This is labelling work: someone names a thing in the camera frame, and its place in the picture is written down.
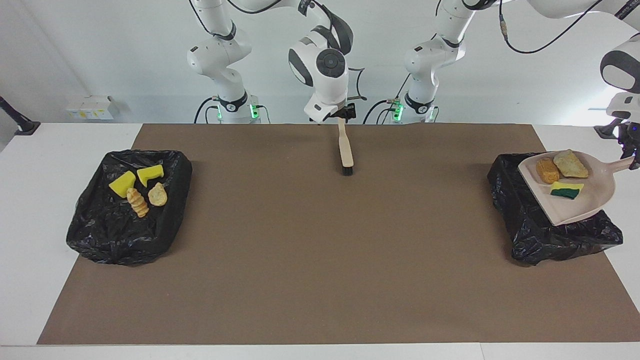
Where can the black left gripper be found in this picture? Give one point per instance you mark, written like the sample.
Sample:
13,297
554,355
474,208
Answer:
631,127

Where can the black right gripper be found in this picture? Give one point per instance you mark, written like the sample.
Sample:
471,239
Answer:
339,113

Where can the beige brush with black bristles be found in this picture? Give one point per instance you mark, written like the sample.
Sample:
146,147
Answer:
345,145

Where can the beige plastic dustpan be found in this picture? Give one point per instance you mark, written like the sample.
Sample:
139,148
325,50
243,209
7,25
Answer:
595,195

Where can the orange striped bread piece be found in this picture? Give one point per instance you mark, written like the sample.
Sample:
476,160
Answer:
137,202
571,164

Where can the brown peanut shaped piece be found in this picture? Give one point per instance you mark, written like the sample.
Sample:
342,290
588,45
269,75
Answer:
547,171

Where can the pale crumbly cracker piece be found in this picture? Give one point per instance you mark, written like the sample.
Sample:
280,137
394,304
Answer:
158,195

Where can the notched yellow sponge piece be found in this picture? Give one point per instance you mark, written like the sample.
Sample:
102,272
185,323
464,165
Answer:
149,175

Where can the green and yellow sponge piece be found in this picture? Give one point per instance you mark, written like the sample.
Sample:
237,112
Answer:
122,186

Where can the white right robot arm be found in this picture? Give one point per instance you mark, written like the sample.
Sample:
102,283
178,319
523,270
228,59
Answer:
325,65

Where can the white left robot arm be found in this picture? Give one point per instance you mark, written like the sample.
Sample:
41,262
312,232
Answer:
435,60

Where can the black bag lined bin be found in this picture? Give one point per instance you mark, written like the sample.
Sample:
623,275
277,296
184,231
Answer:
125,240
530,230

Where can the black clamp stand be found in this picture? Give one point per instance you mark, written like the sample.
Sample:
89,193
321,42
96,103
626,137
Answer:
25,127
605,132

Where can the brown table mat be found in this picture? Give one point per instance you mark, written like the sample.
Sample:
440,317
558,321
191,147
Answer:
320,310

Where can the white wall socket box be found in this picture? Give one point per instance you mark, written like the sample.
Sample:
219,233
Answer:
92,107

